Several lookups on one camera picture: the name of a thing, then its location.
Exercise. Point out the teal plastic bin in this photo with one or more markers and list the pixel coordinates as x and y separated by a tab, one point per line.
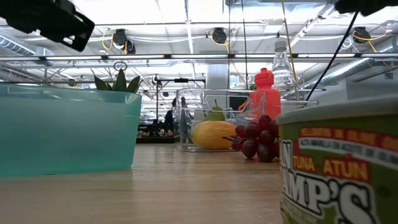
68	133

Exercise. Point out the green pear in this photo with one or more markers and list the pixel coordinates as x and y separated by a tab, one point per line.
214	115

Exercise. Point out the yellow mango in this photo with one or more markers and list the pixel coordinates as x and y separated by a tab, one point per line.
213	135

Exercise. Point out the green plastic bottle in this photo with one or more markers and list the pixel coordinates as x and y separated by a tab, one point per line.
252	87

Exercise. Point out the orange plastic bottle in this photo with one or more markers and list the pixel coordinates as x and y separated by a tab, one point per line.
264	93

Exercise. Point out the dark red grape bunch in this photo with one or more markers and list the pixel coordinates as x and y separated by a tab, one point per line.
258	137

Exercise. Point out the clear water bottle white cap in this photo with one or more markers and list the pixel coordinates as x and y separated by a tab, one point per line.
282	71

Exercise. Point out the silver tin can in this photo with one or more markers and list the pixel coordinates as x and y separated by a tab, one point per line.
339	174

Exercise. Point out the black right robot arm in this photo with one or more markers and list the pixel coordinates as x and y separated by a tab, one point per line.
367	6

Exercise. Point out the green plant in white pot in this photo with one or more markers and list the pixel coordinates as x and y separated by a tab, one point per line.
119	82

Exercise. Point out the black metal stand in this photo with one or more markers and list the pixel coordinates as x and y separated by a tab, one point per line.
180	80

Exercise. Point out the person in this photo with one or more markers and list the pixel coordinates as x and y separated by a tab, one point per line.
169	121

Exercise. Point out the black aluminium table frame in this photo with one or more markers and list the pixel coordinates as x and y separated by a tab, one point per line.
155	140

